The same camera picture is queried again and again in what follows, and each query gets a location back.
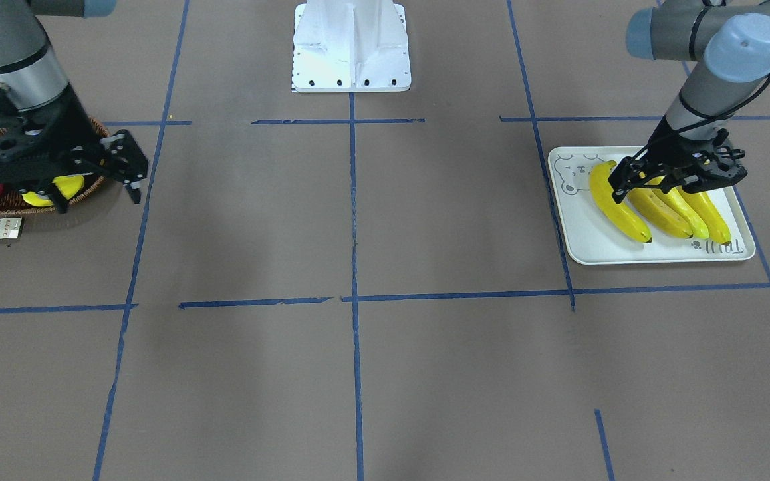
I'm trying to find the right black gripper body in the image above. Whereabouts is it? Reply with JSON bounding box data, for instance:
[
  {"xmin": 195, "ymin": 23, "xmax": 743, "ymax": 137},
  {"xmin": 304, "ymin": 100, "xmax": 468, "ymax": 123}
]
[{"xmin": 0, "ymin": 86, "xmax": 149, "ymax": 194}]

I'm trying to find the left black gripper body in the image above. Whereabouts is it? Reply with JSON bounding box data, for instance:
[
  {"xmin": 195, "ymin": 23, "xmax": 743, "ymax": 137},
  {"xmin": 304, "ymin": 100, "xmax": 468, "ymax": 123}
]
[{"xmin": 609, "ymin": 118, "xmax": 748, "ymax": 194}]

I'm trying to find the yellow banana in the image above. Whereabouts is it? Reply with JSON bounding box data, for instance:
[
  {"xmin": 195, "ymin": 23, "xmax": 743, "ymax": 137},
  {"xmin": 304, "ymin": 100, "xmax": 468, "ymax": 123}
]
[
  {"xmin": 676, "ymin": 188, "xmax": 731, "ymax": 245},
  {"xmin": 626, "ymin": 188, "xmax": 694, "ymax": 238},
  {"xmin": 588, "ymin": 160, "xmax": 653, "ymax": 243},
  {"xmin": 655, "ymin": 188, "xmax": 709, "ymax": 238}
]

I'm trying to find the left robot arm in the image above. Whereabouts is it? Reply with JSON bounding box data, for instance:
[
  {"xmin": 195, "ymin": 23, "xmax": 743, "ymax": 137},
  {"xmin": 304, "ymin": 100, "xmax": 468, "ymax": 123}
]
[{"xmin": 608, "ymin": 1, "xmax": 770, "ymax": 203}]

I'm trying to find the brown wicker basket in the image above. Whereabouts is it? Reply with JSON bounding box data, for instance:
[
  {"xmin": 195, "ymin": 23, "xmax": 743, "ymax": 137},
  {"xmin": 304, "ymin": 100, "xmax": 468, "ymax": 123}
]
[{"xmin": 0, "ymin": 115, "xmax": 113, "ymax": 217}]

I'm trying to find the white basket tag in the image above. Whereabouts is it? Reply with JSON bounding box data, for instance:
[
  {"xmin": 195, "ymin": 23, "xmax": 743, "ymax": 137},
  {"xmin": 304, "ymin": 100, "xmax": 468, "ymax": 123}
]
[{"xmin": 0, "ymin": 217, "xmax": 23, "ymax": 241}]

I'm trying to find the cream bear-print tray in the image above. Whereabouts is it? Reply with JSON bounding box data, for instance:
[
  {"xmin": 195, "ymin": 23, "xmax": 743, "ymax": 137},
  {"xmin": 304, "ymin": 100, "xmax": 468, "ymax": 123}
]
[{"xmin": 547, "ymin": 146, "xmax": 757, "ymax": 265}]

